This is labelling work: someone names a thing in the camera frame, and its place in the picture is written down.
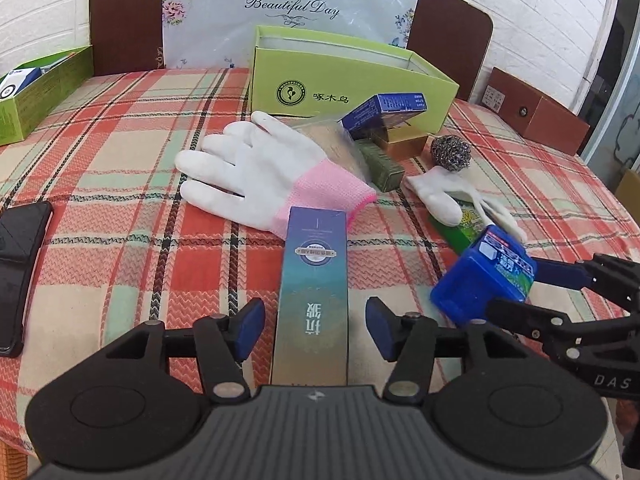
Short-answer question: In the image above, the large green cardboard box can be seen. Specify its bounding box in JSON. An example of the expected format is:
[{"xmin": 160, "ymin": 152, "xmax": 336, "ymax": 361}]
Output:
[{"xmin": 250, "ymin": 25, "xmax": 460, "ymax": 133}]

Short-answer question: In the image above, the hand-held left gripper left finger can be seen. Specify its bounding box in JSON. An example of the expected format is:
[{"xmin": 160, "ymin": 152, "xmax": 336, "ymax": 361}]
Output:
[{"xmin": 106, "ymin": 297, "xmax": 266, "ymax": 403}]

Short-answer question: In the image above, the dark green box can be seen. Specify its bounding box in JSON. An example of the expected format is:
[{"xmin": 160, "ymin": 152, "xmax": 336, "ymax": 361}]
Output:
[{"xmin": 356, "ymin": 139, "xmax": 405, "ymax": 192}]

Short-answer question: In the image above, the small white and blue box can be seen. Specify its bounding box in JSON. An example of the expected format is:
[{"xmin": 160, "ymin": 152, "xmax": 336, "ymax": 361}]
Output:
[{"xmin": 0, "ymin": 66, "xmax": 43, "ymax": 102}]

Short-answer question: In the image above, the long blue teal box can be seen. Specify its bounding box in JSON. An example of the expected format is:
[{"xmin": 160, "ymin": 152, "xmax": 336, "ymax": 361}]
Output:
[{"xmin": 270, "ymin": 206, "xmax": 350, "ymax": 388}]

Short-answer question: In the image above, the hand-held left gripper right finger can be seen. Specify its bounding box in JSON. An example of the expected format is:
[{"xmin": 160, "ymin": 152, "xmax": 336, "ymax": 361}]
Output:
[{"xmin": 366, "ymin": 297, "xmax": 531, "ymax": 405}]

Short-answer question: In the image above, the brown wooden headboard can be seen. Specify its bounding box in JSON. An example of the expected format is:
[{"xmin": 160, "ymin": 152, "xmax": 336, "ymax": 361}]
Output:
[{"xmin": 89, "ymin": 0, "xmax": 495, "ymax": 102}]

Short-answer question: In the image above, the green printed packet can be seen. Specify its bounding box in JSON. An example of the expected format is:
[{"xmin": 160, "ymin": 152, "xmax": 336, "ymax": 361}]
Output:
[{"xmin": 427, "ymin": 200, "xmax": 496, "ymax": 256}]

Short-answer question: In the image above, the plaid bedsheet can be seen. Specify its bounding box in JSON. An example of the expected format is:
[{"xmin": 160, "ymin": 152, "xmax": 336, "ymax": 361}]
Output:
[{"xmin": 0, "ymin": 67, "xmax": 640, "ymax": 461}]

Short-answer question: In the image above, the blue plastic container with label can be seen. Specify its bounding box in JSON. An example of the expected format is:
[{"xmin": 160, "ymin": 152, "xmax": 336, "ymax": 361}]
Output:
[{"xmin": 431, "ymin": 225, "xmax": 537, "ymax": 328}]

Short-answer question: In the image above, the plain white glove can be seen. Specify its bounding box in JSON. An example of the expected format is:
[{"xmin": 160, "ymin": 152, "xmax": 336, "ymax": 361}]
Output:
[{"xmin": 404, "ymin": 165, "xmax": 528, "ymax": 243}]

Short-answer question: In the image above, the steel wool scrubber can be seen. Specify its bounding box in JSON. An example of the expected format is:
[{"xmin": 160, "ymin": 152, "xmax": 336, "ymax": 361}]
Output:
[{"xmin": 430, "ymin": 136, "xmax": 472, "ymax": 173}]

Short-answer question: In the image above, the white glove with pink cuff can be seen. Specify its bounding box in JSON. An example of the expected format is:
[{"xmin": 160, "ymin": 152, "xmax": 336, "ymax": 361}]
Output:
[{"xmin": 174, "ymin": 111, "xmax": 378, "ymax": 236}]

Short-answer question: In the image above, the grey door frame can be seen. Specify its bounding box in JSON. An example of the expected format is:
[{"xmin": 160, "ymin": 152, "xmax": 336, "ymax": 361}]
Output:
[{"xmin": 580, "ymin": 0, "xmax": 640, "ymax": 191}]

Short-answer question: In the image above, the black phone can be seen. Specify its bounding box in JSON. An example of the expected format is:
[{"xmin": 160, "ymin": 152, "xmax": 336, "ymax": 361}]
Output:
[{"xmin": 0, "ymin": 201, "xmax": 55, "ymax": 358}]

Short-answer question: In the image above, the brown cardboard box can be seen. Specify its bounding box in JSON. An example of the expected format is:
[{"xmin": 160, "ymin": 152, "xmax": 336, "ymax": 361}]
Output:
[{"xmin": 482, "ymin": 66, "xmax": 591, "ymax": 156}]

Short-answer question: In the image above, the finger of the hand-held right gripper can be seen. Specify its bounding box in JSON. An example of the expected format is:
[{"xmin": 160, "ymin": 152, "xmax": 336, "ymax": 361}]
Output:
[
  {"xmin": 532, "ymin": 255, "xmax": 640, "ymax": 311},
  {"xmin": 487, "ymin": 298, "xmax": 640, "ymax": 358}
]

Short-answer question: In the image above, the clear cotton swab box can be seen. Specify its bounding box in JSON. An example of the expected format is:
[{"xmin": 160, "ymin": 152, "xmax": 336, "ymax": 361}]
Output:
[{"xmin": 287, "ymin": 114, "xmax": 372, "ymax": 182}]

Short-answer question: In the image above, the blue medicine box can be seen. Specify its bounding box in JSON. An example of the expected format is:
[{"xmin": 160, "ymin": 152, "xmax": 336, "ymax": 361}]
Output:
[{"xmin": 340, "ymin": 92, "xmax": 427, "ymax": 137}]

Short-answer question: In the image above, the shallow green cardboard box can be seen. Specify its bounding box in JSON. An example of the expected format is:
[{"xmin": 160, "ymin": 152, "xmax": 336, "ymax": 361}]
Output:
[{"xmin": 0, "ymin": 45, "xmax": 96, "ymax": 146}]

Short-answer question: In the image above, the gold box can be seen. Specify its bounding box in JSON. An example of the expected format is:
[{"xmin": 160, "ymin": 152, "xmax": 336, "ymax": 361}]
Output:
[{"xmin": 372, "ymin": 125, "xmax": 430, "ymax": 162}]

